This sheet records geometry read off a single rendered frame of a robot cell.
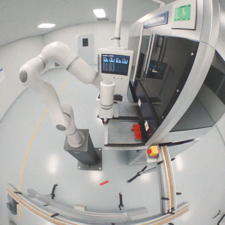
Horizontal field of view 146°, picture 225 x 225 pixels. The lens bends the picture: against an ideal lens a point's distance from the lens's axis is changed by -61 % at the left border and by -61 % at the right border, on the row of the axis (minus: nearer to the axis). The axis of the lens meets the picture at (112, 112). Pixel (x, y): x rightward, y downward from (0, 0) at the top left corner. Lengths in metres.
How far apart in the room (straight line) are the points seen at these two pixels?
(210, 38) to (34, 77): 0.75
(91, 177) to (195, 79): 1.76
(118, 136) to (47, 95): 0.72
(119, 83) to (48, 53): 1.19
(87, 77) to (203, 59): 0.53
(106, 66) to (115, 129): 0.90
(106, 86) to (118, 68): 0.90
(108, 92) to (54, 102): 0.32
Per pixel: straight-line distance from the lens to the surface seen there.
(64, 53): 0.41
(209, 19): 0.53
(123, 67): 1.33
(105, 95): 0.49
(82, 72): 0.42
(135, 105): 1.26
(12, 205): 1.46
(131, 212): 1.25
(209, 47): 0.47
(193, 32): 0.55
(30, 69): 0.45
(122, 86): 1.46
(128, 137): 0.92
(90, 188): 1.71
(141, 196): 1.82
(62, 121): 0.58
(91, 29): 6.02
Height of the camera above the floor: 1.68
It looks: 47 degrees down
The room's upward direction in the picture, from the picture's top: 4 degrees clockwise
